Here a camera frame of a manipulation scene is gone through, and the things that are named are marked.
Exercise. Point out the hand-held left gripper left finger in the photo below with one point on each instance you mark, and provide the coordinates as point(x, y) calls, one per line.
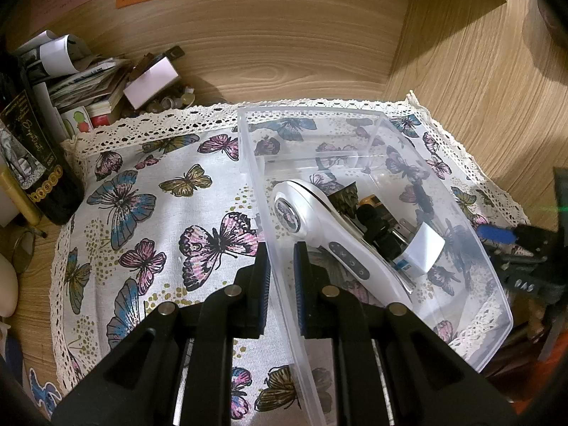
point(262, 288)

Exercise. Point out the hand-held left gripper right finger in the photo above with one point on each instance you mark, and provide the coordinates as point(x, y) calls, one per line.
point(301, 295)

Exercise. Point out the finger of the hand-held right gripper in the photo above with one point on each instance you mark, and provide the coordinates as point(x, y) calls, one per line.
point(495, 234)

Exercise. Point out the white charger plug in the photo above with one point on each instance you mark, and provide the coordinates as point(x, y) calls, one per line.
point(424, 248)

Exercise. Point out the clear plastic storage box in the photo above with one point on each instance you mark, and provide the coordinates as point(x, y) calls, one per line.
point(443, 306)

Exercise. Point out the white handheld facial massager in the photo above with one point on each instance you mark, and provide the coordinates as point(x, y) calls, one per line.
point(306, 206)

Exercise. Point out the dark bronze ornate tube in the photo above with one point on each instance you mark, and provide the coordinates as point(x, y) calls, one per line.
point(344, 197)

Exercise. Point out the black gold battery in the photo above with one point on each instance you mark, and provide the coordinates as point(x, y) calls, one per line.
point(372, 203)

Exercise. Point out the butterfly print lace cloth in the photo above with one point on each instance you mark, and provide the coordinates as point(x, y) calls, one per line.
point(146, 186)

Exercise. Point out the pile of small round caps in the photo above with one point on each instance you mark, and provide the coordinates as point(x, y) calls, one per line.
point(171, 97)

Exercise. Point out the wooden desk hutch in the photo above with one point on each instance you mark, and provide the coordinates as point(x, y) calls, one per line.
point(288, 53)

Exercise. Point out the white note block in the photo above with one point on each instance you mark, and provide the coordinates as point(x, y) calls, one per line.
point(151, 80)

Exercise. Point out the blue cartoon sticker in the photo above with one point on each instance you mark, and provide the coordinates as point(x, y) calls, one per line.
point(44, 390)

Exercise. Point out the cream pillar candle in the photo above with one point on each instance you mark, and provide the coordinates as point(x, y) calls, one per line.
point(6, 284)

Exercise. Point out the yellow stick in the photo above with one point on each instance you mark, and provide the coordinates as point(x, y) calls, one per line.
point(20, 195)

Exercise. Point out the stack of books and papers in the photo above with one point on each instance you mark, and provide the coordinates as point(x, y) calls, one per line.
point(84, 84)

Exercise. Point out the dark wine bottle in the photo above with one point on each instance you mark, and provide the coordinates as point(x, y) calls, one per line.
point(33, 142)

